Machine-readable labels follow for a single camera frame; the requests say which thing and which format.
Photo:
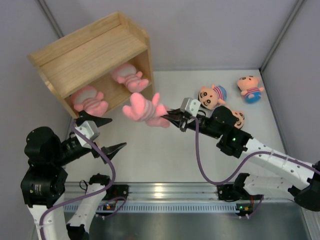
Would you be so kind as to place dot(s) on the boy plush lower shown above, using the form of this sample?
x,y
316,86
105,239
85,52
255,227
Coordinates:
x,y
236,117

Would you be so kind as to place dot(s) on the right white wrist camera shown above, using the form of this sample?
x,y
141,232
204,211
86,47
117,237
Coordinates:
x,y
190,106

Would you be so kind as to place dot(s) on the boy plush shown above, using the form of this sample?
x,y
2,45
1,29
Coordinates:
x,y
236,117
212,97
249,88

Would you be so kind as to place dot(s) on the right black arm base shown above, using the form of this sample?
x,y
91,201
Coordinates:
x,y
230,193

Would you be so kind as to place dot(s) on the boy plush near centre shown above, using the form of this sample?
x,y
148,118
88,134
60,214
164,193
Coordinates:
x,y
212,97

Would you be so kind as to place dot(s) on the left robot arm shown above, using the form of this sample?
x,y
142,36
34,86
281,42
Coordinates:
x,y
43,186

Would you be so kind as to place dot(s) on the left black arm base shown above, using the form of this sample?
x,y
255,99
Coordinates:
x,y
117,190

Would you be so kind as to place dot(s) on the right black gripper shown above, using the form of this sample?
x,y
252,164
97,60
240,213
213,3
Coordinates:
x,y
178,122

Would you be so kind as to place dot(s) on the wooden two-tier shelf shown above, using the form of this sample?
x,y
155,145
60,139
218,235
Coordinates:
x,y
88,55

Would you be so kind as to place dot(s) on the pink striped plush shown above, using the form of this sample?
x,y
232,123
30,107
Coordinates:
x,y
90,100
149,111
130,77

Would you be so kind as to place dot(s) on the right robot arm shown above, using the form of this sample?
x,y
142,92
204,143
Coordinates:
x,y
294,179

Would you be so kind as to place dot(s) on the aluminium mounting rail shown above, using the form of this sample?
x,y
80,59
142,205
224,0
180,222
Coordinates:
x,y
187,191

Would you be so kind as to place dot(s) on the boy plush far right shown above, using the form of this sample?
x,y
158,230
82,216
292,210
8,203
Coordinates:
x,y
249,88

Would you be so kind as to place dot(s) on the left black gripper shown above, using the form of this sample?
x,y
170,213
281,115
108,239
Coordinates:
x,y
84,116

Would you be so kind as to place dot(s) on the slotted white cable duct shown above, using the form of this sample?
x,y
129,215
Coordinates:
x,y
187,207

